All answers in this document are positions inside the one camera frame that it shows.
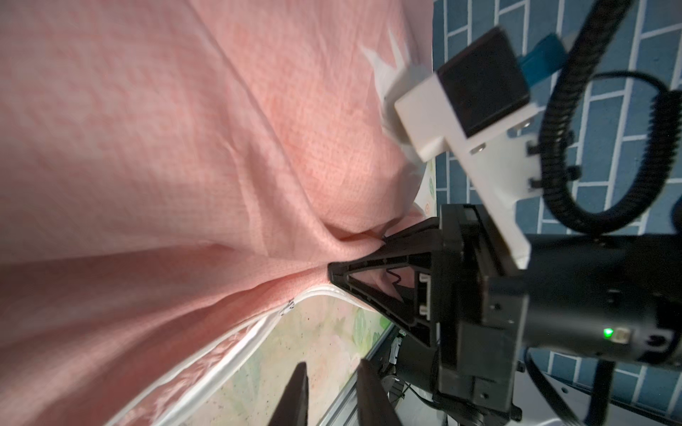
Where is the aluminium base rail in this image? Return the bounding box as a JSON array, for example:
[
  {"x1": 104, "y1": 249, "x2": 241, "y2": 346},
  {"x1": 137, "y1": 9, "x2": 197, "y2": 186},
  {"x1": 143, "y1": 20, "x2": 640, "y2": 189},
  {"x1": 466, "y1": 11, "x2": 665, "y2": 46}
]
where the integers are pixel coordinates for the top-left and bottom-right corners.
[{"x1": 319, "y1": 326, "x2": 403, "y2": 425}]

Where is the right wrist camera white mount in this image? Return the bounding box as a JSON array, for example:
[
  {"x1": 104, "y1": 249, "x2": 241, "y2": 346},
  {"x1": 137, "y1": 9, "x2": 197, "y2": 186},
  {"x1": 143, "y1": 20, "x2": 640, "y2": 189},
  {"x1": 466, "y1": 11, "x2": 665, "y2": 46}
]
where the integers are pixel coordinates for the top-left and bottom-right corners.
[{"x1": 393, "y1": 26, "x2": 542, "y2": 270}]

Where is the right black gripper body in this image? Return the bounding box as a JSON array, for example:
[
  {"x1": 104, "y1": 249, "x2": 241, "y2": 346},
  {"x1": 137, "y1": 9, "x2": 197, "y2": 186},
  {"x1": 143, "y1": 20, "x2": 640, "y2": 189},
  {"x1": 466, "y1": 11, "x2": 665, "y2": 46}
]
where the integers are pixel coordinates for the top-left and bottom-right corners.
[{"x1": 393, "y1": 204, "x2": 682, "y2": 422}]

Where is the black corrugated camera cable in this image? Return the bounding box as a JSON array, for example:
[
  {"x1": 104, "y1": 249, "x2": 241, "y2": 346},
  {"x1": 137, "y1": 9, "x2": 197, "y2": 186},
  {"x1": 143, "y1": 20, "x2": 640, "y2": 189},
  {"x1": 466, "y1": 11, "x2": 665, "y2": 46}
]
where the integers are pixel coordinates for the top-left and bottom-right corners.
[{"x1": 537, "y1": 0, "x2": 682, "y2": 236}]

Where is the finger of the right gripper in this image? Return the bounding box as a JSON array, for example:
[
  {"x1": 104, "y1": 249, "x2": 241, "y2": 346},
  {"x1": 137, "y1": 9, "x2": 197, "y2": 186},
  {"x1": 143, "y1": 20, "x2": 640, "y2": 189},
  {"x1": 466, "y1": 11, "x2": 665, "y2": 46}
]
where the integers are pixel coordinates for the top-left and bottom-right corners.
[{"x1": 328, "y1": 218, "x2": 442, "y2": 346}]

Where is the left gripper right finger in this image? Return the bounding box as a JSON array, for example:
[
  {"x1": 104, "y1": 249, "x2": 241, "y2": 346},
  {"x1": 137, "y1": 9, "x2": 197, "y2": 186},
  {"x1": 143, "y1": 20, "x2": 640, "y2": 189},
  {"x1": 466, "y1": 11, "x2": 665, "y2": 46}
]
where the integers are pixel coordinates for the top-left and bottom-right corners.
[{"x1": 356, "y1": 360, "x2": 401, "y2": 426}]

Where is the floral table mat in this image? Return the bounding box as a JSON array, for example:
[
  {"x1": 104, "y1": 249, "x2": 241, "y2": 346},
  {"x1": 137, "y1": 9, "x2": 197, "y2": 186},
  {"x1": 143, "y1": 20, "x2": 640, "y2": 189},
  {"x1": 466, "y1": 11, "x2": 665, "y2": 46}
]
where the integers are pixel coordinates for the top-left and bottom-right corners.
[{"x1": 185, "y1": 296, "x2": 390, "y2": 425}]

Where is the salmon pink feather pillow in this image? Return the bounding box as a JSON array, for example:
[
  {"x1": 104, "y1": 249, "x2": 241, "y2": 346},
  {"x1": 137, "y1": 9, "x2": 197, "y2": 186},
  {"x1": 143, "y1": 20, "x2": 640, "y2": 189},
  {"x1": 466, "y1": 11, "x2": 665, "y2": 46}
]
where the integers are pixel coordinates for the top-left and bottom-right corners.
[{"x1": 1, "y1": 1, "x2": 434, "y2": 425}]

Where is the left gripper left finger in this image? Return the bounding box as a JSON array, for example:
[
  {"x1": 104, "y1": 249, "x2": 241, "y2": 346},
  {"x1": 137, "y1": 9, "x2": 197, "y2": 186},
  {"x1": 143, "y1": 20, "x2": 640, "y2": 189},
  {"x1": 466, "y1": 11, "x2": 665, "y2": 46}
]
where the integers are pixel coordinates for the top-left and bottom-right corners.
[{"x1": 268, "y1": 362, "x2": 309, "y2": 426}]

